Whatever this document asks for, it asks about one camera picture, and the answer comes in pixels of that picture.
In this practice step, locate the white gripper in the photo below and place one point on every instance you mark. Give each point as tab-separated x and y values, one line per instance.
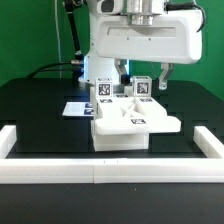
172	38

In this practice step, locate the white chair back frame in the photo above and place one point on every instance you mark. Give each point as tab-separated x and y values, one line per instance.
130	115

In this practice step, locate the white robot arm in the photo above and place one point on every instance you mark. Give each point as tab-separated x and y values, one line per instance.
137	12

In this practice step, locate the white marker sheet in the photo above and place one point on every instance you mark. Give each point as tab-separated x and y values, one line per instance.
78	109

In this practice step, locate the white U-shaped fence frame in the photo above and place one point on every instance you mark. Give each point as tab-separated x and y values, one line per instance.
210	168

